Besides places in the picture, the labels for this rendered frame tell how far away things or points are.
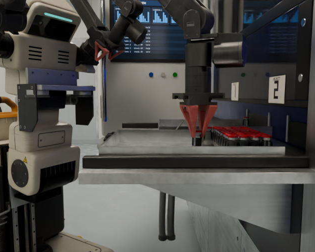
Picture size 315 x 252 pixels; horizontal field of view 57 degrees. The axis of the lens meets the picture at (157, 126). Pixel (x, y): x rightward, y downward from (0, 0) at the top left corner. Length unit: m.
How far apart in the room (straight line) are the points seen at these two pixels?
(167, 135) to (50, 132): 0.54
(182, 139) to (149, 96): 0.71
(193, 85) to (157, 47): 0.88
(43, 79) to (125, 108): 0.49
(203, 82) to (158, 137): 0.23
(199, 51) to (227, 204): 0.32
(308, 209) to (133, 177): 0.31
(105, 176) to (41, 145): 0.69
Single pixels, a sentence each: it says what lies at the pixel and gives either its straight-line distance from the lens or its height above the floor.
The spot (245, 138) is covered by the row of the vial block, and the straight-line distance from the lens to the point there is 0.60.
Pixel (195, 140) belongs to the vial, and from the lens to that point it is 0.66.
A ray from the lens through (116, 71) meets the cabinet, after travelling 1.47.
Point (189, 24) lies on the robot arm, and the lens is 0.63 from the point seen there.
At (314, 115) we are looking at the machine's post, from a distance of 0.56.
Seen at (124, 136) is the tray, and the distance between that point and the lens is 0.79.
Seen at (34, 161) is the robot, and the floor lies 0.78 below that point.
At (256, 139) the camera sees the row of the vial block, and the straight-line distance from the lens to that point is 0.60.
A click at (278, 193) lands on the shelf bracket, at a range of 0.64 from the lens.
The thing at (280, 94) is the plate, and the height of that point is 1.01.
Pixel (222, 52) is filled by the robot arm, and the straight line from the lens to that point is 0.62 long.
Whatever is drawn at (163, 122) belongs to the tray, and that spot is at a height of 0.90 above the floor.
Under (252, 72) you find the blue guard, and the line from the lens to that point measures 0.87.
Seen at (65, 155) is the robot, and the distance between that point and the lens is 1.18.
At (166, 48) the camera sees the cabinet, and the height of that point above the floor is 1.24.
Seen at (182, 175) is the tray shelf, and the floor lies 0.88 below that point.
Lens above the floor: 1.01
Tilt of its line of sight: 6 degrees down
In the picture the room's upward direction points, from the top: straight up
